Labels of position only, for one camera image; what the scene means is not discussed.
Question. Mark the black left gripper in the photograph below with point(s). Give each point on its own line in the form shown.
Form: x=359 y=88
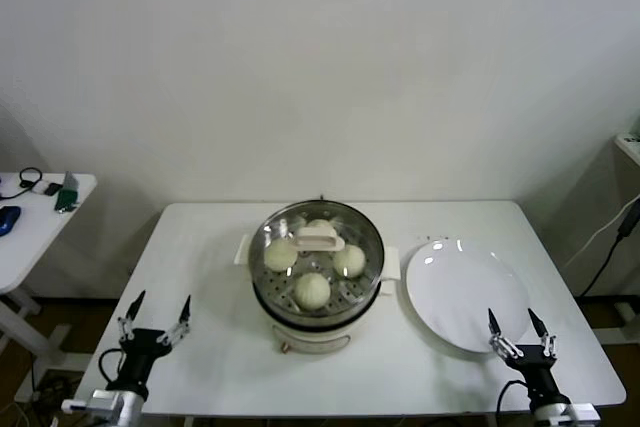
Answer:
x=144 y=347

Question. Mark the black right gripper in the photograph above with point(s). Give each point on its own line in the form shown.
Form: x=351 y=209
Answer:
x=537 y=367

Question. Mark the white steamed baozi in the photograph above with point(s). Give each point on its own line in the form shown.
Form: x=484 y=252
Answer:
x=280 y=255
x=348 y=262
x=311 y=293
x=320 y=224

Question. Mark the round glass pot lid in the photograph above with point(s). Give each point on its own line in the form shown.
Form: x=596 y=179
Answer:
x=320 y=239

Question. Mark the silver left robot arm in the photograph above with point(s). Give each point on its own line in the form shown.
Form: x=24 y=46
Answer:
x=127 y=407

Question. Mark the stainless steel steamer basket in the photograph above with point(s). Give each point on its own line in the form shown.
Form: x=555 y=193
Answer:
x=241 y=249

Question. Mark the white round plate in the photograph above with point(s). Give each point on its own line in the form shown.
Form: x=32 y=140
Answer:
x=450 y=292

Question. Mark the white table foot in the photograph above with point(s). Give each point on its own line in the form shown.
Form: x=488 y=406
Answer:
x=620 y=319
x=52 y=342

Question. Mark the white side table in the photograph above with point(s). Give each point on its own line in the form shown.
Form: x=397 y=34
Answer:
x=30 y=252

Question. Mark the cream electric cooker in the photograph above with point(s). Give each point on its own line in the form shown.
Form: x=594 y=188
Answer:
x=310 y=334

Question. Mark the green and grey tool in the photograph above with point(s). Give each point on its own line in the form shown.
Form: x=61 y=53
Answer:
x=65 y=197

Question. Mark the small black device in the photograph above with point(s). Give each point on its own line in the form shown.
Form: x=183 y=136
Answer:
x=50 y=190

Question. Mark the blue object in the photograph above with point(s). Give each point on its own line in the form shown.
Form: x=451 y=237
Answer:
x=8 y=219

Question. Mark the white shelf board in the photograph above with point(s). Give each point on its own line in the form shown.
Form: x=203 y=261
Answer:
x=629 y=144

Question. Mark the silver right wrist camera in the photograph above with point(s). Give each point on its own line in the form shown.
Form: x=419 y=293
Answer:
x=585 y=414

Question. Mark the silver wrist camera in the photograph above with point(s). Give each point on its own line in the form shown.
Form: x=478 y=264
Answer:
x=82 y=403
x=585 y=414

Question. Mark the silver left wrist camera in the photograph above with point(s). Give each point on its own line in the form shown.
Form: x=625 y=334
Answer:
x=82 y=403

